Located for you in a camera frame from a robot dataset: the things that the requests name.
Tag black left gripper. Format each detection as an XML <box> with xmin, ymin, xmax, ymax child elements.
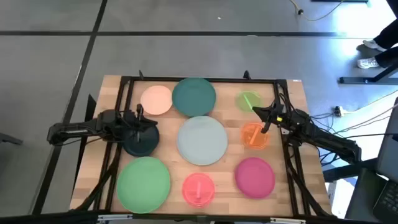
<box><xmin>119</xmin><ymin>103</ymin><xmax>159</xmax><ymax>134</ymax></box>

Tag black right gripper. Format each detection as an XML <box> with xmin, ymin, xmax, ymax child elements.
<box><xmin>252</xmin><ymin>103</ymin><xmax>287</xmax><ymax>134</ymax></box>

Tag small peach plastic plate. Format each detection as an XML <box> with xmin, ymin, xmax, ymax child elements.
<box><xmin>140</xmin><ymin>85</ymin><xmax>173</xmax><ymax>116</ymax></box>

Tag small clear orange plate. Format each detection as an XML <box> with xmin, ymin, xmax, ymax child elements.
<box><xmin>241</xmin><ymin>121</ymin><xmax>270</xmax><ymax>151</ymax></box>

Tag small navy plastic plate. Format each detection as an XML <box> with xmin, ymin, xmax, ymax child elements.
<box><xmin>122</xmin><ymin>119</ymin><xmax>160</xmax><ymax>157</ymax></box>

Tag small clear green plate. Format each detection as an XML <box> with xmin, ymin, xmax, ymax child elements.
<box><xmin>235</xmin><ymin>90</ymin><xmax>262</xmax><ymax>113</ymax></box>

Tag large dark teal plate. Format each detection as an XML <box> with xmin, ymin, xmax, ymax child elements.
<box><xmin>171</xmin><ymin>77</ymin><xmax>217</xmax><ymax>118</ymax></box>

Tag small magenta plastic plate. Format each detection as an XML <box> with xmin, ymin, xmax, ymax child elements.
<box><xmin>234</xmin><ymin>157</ymin><xmax>276</xmax><ymax>200</ymax></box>

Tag large green plastic plate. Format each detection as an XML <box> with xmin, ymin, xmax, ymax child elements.
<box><xmin>116</xmin><ymin>156</ymin><xmax>172</xmax><ymax>215</ymax></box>

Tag large pale grey plate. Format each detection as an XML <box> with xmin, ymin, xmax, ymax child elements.
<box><xmin>176</xmin><ymin>115</ymin><xmax>229</xmax><ymax>166</ymax></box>

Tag small clear pink plate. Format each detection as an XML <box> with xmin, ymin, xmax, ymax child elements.
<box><xmin>182</xmin><ymin>172</ymin><xmax>216</xmax><ymax>208</ymax></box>

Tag black stand base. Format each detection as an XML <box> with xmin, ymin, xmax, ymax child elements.
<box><xmin>338</xmin><ymin>62</ymin><xmax>398</xmax><ymax>85</ymax></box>

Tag person's white shoe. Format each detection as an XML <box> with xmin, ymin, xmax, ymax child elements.
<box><xmin>363</xmin><ymin>39</ymin><xmax>387</xmax><ymax>52</ymax></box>
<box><xmin>356</xmin><ymin>57</ymin><xmax>381</xmax><ymax>70</ymax></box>

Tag grey desk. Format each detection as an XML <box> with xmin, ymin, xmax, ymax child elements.
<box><xmin>344</xmin><ymin>167</ymin><xmax>398</xmax><ymax>222</ymax></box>

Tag black laptop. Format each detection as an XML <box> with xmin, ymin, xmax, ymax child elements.
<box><xmin>372</xmin><ymin>96</ymin><xmax>398</xmax><ymax>223</ymax></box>

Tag person's leg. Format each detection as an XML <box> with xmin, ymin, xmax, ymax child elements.
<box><xmin>373</xmin><ymin>18</ymin><xmax>398</xmax><ymax>50</ymax></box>
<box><xmin>374</xmin><ymin>46</ymin><xmax>398</xmax><ymax>68</ymax></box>

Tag black aluminium table frame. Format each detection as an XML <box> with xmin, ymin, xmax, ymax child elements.
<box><xmin>70</xmin><ymin>70</ymin><xmax>335</xmax><ymax>224</ymax></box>

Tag black cable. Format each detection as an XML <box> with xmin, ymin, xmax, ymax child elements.
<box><xmin>341</xmin><ymin>132</ymin><xmax>398</xmax><ymax>140</ymax></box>

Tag yellow floor cable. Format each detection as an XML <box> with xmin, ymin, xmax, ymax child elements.
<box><xmin>288</xmin><ymin>0</ymin><xmax>345</xmax><ymax>22</ymax></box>

